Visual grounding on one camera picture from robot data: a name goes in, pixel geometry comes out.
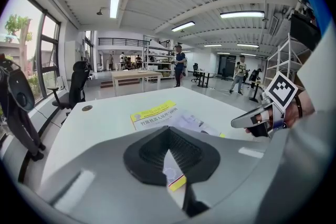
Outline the black mezzanine railing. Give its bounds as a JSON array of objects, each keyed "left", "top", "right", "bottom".
[{"left": 97, "top": 37, "right": 151, "bottom": 47}]

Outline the black pedestal table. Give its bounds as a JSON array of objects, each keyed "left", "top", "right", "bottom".
[{"left": 248, "top": 80, "right": 263, "bottom": 103}]

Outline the white storage shelf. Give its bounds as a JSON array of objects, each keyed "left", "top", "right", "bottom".
[{"left": 142, "top": 39, "right": 176, "bottom": 80}]

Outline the desk with black legs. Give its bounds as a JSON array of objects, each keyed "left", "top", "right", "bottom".
[{"left": 194, "top": 69, "right": 216, "bottom": 89}]

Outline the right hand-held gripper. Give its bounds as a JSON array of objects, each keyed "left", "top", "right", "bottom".
[{"left": 230, "top": 71, "right": 299, "bottom": 139}]

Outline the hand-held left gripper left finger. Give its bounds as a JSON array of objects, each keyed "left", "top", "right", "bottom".
[{"left": 39, "top": 125, "right": 190, "bottom": 224}]

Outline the wooden table with white legs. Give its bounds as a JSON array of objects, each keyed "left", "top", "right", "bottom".
[{"left": 110, "top": 69, "right": 164, "bottom": 97}]

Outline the person's right hand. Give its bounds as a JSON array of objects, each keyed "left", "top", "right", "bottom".
[{"left": 256, "top": 110, "right": 271, "bottom": 125}]

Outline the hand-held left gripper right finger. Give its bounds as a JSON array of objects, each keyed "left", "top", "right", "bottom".
[{"left": 167, "top": 125, "right": 288, "bottom": 218}]

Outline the white book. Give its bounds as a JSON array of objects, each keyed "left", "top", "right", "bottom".
[{"left": 130, "top": 100, "right": 227, "bottom": 193}]

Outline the black framed window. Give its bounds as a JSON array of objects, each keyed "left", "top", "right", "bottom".
[{"left": 0, "top": 0, "right": 61, "bottom": 113}]

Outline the white metal shelf rack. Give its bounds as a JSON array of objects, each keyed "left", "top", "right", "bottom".
[{"left": 263, "top": 33, "right": 308, "bottom": 91}]

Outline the black wrist strap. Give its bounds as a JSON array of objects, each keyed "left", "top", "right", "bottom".
[{"left": 294, "top": 95, "right": 303, "bottom": 118}]

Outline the person's right forearm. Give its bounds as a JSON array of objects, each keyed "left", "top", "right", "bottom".
[{"left": 284, "top": 90, "right": 316, "bottom": 130}]

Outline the black phone on mount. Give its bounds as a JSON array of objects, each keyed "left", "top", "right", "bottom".
[{"left": 289, "top": 13, "right": 322, "bottom": 51}]

